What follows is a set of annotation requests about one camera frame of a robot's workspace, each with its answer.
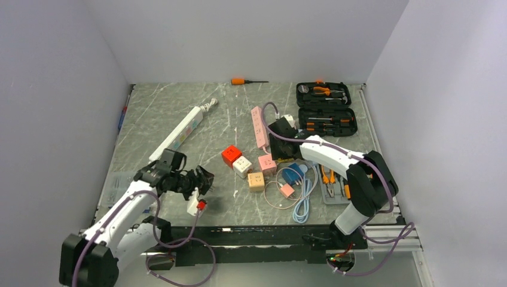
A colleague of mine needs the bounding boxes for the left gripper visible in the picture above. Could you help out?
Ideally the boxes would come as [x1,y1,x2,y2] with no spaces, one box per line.
[170,166,213,203]

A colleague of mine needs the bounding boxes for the pink cube socket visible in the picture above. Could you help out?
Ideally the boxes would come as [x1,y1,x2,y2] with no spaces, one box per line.
[258,154,277,176]

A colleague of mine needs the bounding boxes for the dark blue cube socket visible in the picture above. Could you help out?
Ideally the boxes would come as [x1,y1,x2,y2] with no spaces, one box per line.
[282,163,305,185]

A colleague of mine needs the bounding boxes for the light blue round plug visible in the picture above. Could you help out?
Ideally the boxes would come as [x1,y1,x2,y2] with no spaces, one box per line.
[298,164,309,175]

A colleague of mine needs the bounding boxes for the red cube socket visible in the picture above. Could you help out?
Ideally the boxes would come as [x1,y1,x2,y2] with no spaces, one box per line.
[221,145,243,168]

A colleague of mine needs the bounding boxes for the pink power strip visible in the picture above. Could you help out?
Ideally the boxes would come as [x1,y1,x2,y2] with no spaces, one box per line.
[251,106,269,149]

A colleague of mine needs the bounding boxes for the white cube socket tiger print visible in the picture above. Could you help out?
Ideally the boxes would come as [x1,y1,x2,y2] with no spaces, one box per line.
[233,155,253,179]

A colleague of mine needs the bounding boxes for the beige cube socket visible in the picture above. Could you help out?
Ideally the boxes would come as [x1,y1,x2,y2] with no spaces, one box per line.
[248,172,265,193]

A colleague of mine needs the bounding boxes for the salmon usb charger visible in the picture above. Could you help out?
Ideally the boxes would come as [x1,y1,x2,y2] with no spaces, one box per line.
[279,184,295,199]

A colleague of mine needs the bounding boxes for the white power strip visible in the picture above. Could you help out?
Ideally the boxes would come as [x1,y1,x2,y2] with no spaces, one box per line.
[148,106,204,162]

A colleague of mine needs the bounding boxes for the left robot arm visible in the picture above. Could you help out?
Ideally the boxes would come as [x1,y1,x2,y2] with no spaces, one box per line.
[59,149,215,286]

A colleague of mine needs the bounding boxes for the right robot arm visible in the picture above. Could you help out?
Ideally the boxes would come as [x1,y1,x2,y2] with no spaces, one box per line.
[266,127,398,248]

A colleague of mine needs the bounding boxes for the orange pliers in tray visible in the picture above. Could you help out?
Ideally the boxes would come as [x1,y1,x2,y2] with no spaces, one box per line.
[320,166,336,197]

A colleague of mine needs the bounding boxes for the black tool case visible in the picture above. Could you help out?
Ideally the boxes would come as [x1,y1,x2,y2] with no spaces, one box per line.
[296,81,358,138]

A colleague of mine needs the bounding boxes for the orange pliers in case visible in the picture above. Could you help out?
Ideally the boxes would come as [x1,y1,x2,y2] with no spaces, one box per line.
[311,86,346,98]

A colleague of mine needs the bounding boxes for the grey tool tray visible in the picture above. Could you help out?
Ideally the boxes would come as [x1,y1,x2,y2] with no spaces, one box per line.
[318,164,351,205]

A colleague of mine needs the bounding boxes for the clear plastic screw box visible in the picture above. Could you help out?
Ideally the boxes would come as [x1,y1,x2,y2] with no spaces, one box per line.
[99,171,135,208]

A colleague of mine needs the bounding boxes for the red blue pen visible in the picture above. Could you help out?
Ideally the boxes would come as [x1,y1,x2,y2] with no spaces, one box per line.
[117,95,130,131]

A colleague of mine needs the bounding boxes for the thin pink charging cable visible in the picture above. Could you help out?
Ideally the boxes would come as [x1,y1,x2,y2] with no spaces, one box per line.
[263,158,317,209]

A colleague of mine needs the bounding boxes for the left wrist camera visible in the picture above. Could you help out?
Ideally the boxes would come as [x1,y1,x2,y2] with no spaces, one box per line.
[187,188,207,218]

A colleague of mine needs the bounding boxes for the light blue power cable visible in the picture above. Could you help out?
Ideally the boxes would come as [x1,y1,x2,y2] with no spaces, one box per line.
[292,166,320,225]

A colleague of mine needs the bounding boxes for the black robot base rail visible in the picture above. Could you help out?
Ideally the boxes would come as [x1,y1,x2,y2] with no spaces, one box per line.
[148,224,368,267]

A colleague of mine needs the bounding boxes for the white coiled power cable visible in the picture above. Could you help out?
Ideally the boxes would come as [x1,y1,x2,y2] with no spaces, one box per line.
[198,97,219,114]

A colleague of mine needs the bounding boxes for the orange handled screwdriver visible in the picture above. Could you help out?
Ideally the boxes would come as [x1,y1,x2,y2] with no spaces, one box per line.
[230,78,268,86]

